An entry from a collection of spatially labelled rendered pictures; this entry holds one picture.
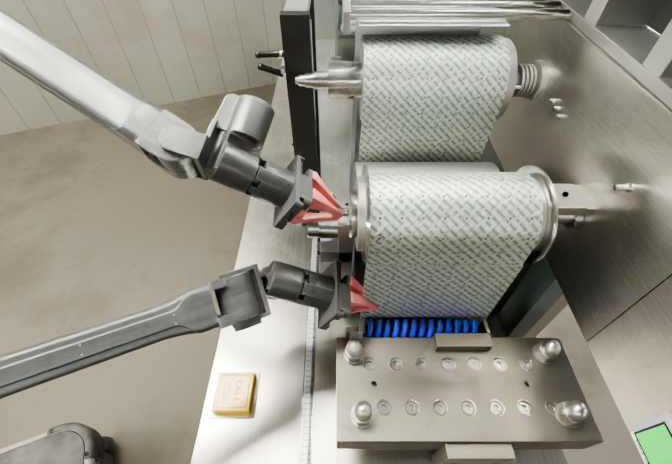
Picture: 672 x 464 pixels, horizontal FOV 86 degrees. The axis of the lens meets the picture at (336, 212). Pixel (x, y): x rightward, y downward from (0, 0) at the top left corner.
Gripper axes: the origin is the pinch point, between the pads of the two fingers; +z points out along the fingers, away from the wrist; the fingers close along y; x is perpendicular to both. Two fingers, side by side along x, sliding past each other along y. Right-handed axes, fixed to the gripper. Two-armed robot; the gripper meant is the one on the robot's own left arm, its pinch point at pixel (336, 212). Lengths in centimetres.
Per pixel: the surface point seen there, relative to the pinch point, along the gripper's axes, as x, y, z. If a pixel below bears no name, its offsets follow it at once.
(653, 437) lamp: 16.2, 31.5, 30.8
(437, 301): -1.5, 9.0, 22.1
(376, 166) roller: 4.3, -10.9, 6.5
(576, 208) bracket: 23.7, 5.5, 24.3
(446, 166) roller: 11.5, -10.4, 16.8
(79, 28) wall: -147, -233, -104
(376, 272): -0.5, 8.5, 7.5
